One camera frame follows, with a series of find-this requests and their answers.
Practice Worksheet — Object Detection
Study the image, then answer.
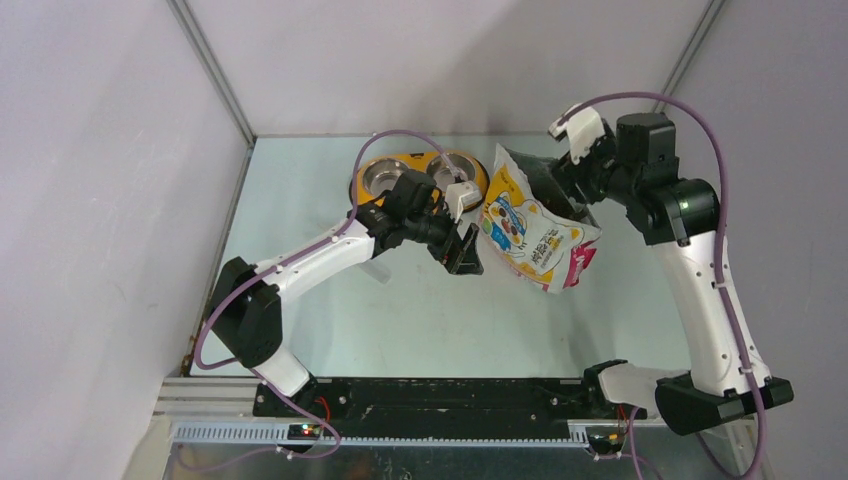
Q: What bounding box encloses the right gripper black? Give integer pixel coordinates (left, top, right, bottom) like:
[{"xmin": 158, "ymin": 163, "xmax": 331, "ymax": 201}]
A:
[{"xmin": 547, "ymin": 120, "xmax": 637, "ymax": 211}]

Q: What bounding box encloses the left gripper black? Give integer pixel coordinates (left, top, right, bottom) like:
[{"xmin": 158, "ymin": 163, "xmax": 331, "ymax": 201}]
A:
[{"xmin": 404, "ymin": 198, "xmax": 483, "ymax": 276}]

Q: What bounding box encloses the colourful pet food bag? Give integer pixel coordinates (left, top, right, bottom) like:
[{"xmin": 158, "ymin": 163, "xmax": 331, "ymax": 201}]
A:
[{"xmin": 481, "ymin": 144, "xmax": 602, "ymax": 293}]

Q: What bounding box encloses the clear plastic scoop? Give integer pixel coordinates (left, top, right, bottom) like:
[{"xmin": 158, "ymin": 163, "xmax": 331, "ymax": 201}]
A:
[{"xmin": 359, "ymin": 259, "xmax": 392, "ymax": 285}]

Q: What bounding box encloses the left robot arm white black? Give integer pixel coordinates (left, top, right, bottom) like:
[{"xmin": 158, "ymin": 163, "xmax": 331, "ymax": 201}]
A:
[{"xmin": 201, "ymin": 171, "xmax": 483, "ymax": 417}]

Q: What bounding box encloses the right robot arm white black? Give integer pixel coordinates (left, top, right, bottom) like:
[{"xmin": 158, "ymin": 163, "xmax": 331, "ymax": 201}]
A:
[{"xmin": 549, "ymin": 109, "xmax": 794, "ymax": 436}]

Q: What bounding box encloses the yellow double pet bowl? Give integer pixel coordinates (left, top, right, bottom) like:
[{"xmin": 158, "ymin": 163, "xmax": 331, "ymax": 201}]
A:
[{"xmin": 348, "ymin": 150, "xmax": 490, "ymax": 213}]

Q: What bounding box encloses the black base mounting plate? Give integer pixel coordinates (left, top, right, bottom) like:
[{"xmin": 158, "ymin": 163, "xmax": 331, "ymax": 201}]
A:
[{"xmin": 294, "ymin": 377, "xmax": 631, "ymax": 438}]

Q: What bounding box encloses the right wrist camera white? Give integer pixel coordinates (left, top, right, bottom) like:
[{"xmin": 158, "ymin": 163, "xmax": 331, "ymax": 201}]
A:
[{"xmin": 548, "ymin": 104, "xmax": 606, "ymax": 165}]

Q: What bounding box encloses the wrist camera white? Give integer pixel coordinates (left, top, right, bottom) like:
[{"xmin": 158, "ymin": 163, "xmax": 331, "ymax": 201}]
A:
[
  {"xmin": 444, "ymin": 181, "xmax": 483, "ymax": 223},
  {"xmin": 548, "ymin": 104, "xmax": 606, "ymax": 165}
]

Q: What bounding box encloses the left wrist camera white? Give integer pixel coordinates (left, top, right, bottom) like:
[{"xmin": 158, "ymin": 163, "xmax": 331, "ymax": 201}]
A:
[{"xmin": 444, "ymin": 181, "xmax": 483, "ymax": 223}]

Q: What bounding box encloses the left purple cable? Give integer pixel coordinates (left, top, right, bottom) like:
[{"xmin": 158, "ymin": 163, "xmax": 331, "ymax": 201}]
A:
[{"xmin": 173, "ymin": 129, "xmax": 465, "ymax": 473}]

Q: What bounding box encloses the grey slotted cable duct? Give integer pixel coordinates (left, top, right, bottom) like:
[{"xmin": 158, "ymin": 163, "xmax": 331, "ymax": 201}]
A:
[{"xmin": 171, "ymin": 421, "xmax": 589, "ymax": 448}]

